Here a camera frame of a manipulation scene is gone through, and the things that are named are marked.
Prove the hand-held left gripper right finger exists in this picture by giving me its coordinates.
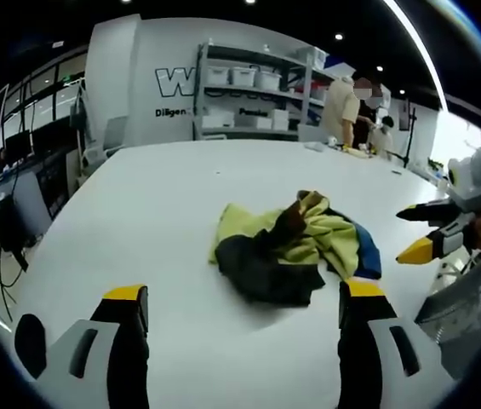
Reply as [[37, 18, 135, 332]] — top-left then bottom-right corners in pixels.
[[336, 276, 459, 409]]

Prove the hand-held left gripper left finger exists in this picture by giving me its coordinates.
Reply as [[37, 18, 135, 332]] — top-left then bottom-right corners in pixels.
[[33, 284, 152, 409]]

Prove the pile of yellow and dark clothes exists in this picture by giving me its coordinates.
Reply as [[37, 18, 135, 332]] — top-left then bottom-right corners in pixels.
[[209, 189, 383, 308]]

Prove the black tripod stand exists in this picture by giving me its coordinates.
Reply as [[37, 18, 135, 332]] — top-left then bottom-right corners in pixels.
[[387, 106, 421, 172]]

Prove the black computer monitor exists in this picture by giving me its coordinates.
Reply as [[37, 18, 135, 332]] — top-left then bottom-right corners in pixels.
[[0, 196, 40, 273]]

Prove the grey metal shelf rack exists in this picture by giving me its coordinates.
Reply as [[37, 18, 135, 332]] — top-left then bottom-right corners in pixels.
[[192, 41, 331, 142]]

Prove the white storage box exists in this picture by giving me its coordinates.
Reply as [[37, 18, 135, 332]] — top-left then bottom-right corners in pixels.
[[229, 66, 261, 86], [203, 65, 231, 85], [255, 70, 284, 91]]

